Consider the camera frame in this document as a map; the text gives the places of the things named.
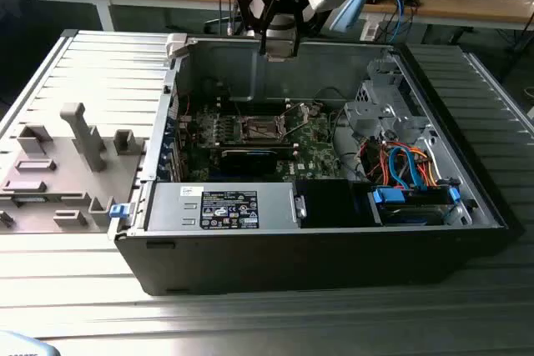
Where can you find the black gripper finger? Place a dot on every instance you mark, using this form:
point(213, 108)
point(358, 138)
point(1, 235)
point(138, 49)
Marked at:
point(296, 39)
point(263, 41)

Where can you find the silver CPU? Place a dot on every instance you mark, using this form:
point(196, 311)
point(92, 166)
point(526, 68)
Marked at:
point(281, 49)

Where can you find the CPU socket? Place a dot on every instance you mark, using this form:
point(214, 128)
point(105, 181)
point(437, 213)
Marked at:
point(263, 126)

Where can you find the black RAM slot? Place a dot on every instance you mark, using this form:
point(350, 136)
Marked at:
point(258, 150)

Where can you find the white labelled tag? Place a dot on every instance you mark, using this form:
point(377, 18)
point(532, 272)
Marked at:
point(370, 31)

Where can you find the grey case latch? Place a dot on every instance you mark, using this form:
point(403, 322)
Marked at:
point(175, 45)

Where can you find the metal drive cage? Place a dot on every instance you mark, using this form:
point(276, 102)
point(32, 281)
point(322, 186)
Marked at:
point(375, 114)

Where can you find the green motherboard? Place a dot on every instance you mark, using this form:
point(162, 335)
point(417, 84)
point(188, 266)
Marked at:
point(317, 151)

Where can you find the black graphics card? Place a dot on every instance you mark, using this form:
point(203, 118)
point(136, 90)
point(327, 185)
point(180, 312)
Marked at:
point(248, 162)

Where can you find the disk with blue carrier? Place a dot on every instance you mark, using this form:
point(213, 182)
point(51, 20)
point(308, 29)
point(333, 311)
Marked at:
point(392, 197)

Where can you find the grey power supply unit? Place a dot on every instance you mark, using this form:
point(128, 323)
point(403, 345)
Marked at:
point(175, 210)

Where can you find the black PC case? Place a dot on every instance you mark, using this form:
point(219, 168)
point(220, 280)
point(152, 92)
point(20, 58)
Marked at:
point(292, 260)

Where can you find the blue case latch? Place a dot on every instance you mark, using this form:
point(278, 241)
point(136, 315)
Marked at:
point(119, 211)

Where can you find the grey parts rack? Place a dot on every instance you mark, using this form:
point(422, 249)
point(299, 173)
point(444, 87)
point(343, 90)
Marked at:
point(62, 151)

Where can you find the green RAM stick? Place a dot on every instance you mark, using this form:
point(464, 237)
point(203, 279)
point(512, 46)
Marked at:
point(31, 199)

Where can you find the pale grey rounded device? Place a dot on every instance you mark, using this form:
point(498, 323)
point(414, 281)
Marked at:
point(21, 345)

